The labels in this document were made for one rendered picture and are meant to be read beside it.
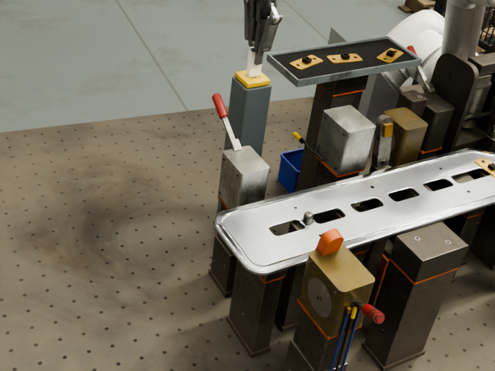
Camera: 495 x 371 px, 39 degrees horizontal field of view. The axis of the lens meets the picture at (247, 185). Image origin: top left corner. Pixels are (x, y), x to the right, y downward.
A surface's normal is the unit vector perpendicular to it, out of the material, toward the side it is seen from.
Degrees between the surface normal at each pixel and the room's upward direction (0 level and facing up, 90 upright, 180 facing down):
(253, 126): 90
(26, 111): 0
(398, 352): 90
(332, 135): 90
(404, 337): 90
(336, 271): 0
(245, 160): 0
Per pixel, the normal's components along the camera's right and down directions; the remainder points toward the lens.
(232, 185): -0.87, 0.21
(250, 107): 0.48, 0.57
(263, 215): 0.11, -0.80
